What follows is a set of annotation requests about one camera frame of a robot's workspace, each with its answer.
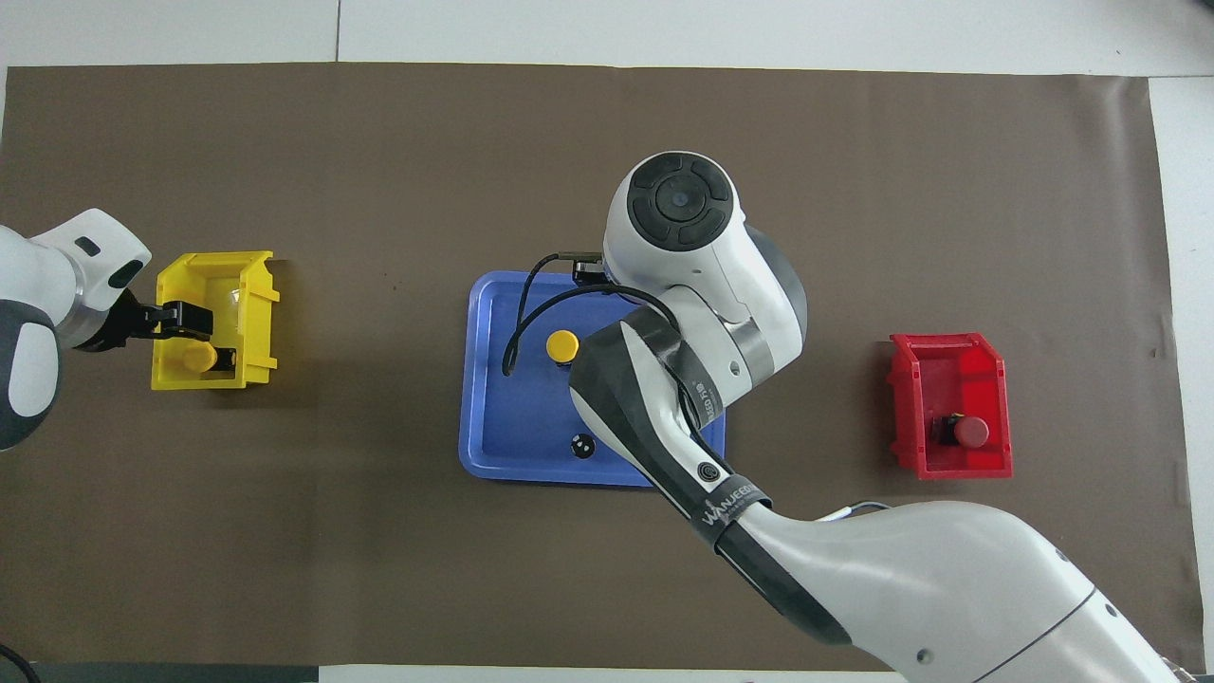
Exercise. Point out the black cylindrical capacitor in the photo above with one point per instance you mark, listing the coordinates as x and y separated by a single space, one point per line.
582 446

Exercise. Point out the red plastic bin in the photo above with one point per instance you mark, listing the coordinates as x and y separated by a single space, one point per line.
958 379

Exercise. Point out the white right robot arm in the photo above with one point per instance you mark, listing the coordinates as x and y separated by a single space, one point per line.
901 569

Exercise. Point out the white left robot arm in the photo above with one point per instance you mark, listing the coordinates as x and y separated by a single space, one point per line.
38 304

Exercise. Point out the blue plastic tray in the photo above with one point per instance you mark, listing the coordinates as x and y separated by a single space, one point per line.
531 417

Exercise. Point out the brown table mat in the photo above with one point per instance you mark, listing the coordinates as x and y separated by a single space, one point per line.
379 142

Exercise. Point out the yellow plastic bin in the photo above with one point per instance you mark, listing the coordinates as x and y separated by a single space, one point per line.
242 313

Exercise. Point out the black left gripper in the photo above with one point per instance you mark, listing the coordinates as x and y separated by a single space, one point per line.
133 321

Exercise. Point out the yellow push button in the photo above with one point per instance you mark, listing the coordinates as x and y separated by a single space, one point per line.
562 345
199 358

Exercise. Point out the red push button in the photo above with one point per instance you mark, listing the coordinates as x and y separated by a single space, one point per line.
970 433

